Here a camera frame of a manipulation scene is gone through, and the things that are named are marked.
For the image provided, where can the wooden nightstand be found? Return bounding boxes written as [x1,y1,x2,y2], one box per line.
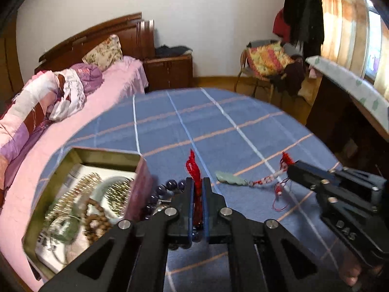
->
[143,54,193,92]

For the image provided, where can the pink metal tin box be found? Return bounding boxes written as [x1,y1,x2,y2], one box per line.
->
[22,148,153,282]

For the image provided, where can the jade pendant red cord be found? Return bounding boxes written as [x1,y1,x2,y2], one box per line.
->
[215,152,295,212]

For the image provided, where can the floral pillow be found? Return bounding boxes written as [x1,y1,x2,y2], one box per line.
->
[82,34,123,72]

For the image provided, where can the colourful chair cushion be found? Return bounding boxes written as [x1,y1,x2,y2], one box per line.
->
[247,42,295,78]

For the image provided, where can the desk with patterned cover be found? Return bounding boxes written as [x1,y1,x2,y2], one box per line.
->
[304,55,389,159]

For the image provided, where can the pearl bead necklace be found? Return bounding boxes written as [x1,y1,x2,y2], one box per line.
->
[42,172,135,229]

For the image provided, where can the wooden bead necklace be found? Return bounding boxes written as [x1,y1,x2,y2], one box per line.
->
[82,198,114,246]

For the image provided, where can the pale jade bangle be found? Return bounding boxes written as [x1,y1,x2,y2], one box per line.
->
[90,176,134,218]

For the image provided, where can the hanging dark coats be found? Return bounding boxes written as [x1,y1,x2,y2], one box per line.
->
[273,0,324,58]

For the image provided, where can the wooden chair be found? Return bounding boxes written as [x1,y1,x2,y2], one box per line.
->
[233,39,305,104]

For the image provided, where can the purple garment on bed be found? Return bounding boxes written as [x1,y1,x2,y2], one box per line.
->
[71,63,104,96]

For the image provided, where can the wooden wardrobe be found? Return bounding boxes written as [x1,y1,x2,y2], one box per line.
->
[0,15,24,101]

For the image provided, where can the red tassel ornament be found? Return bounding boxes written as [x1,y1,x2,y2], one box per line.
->
[185,150,203,229]

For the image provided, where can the dark green jade bangle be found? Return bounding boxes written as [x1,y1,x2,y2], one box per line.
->
[47,215,81,245]

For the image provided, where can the wooden bed pink sheet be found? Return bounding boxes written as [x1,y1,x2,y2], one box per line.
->
[1,13,155,289]

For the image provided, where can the patchwork pink quilt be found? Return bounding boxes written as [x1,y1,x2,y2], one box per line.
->
[0,68,87,165]

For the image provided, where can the dark clothes on nightstand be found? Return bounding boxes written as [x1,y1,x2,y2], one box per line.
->
[155,45,193,58]

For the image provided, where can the window curtain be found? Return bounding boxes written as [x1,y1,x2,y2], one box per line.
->
[321,0,388,99]

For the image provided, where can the printed paper in tin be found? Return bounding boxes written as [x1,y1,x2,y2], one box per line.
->
[35,164,136,274]

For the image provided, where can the dark blue bead bracelet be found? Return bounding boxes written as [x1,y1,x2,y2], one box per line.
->
[142,179,203,250]

